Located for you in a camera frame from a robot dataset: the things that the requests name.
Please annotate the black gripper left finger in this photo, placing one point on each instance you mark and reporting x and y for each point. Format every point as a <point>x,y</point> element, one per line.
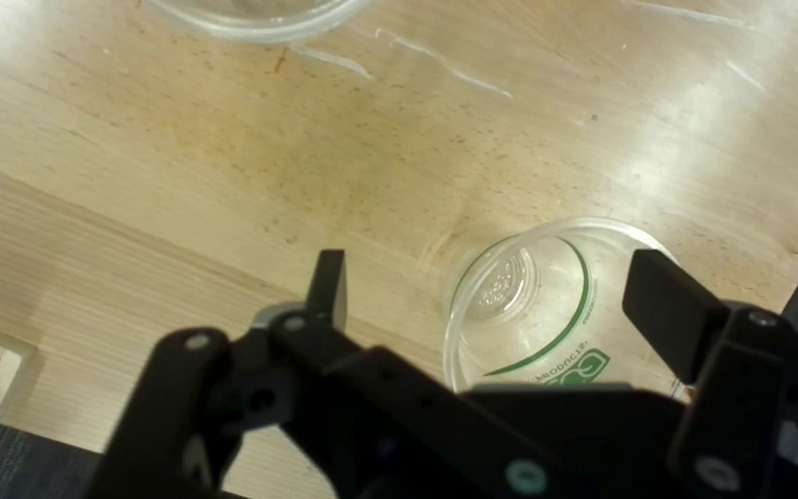
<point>325,398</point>

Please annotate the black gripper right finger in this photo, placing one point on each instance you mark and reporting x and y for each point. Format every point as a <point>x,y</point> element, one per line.
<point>732,398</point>

